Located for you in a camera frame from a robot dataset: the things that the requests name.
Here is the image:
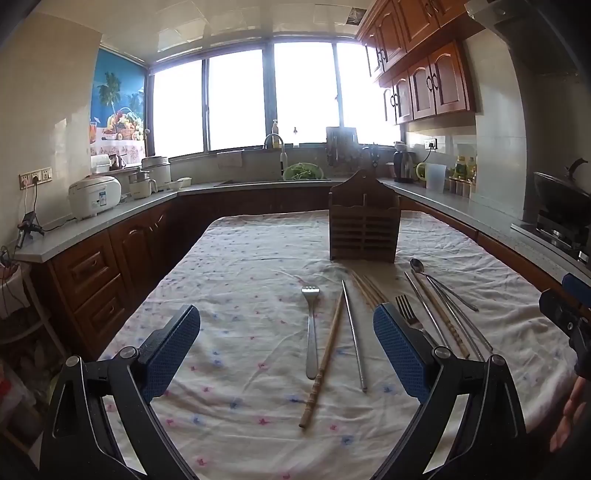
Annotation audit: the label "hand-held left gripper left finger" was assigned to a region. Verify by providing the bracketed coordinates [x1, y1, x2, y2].
[39, 304, 201, 480]

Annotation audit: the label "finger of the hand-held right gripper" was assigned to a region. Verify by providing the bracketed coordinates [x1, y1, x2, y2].
[538, 288, 591, 354]
[562, 272, 591, 308]

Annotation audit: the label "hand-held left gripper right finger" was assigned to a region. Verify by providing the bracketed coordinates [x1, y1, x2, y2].
[370, 302, 528, 480]

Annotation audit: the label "metal spoon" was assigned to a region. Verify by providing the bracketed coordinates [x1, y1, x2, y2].
[409, 258, 480, 313]

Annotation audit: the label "wooden utensil holder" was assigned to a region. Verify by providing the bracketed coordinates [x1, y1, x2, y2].
[328, 169, 401, 264]

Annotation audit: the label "person's right hand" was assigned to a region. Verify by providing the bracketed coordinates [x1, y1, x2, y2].
[549, 376, 591, 454]

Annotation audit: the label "metal fork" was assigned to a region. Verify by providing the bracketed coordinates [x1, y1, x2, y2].
[395, 295, 438, 348]
[301, 285, 321, 380]

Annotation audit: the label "black wok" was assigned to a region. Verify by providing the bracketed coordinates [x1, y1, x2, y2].
[533, 158, 591, 219]

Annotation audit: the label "wooden lower cabinets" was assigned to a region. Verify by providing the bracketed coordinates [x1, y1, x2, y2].
[28, 185, 570, 361]

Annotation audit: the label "wooden cabinets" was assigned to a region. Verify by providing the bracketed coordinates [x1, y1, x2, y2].
[28, 185, 570, 361]
[356, 0, 485, 126]

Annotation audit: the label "floral white tablecloth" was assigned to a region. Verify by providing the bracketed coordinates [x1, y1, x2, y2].
[98, 210, 579, 480]

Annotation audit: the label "group of condiment bottles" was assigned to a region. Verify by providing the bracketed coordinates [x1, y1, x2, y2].
[449, 154, 478, 199]

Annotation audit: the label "small white blender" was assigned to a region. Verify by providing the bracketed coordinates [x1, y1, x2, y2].
[128, 168, 158, 200]

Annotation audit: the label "white rice cooker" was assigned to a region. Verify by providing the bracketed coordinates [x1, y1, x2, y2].
[68, 175, 123, 221]

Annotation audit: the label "white lidded pot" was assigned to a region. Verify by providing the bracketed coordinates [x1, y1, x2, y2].
[140, 155, 173, 191]

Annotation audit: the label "kitchen sink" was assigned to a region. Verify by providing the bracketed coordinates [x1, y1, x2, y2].
[214, 177, 331, 186]

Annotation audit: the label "steel electric kettle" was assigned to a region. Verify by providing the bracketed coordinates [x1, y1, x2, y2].
[393, 150, 415, 184]

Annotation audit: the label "phone on stand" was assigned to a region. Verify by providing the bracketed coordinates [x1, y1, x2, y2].
[17, 211, 46, 248]

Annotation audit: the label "green colander with vegetables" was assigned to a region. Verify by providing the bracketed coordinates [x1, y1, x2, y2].
[283, 162, 324, 181]

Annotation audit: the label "dish drying rack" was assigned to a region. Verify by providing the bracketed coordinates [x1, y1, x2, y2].
[325, 126, 361, 167]

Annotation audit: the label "kitchen faucet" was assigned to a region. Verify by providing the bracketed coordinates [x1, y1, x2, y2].
[263, 133, 290, 181]

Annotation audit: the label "fruit print window blind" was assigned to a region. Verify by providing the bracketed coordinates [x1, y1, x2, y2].
[89, 48, 149, 158]

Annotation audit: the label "steel range hood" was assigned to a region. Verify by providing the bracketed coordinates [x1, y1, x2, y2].
[464, 0, 591, 77]

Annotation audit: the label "kitchen window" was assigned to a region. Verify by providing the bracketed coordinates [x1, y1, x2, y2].
[147, 41, 403, 158]

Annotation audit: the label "wooden upper cabinets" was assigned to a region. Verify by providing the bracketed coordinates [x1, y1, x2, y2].
[356, 0, 485, 126]

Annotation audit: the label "wall socket strip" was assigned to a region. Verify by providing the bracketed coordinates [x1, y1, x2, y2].
[19, 168, 54, 188]

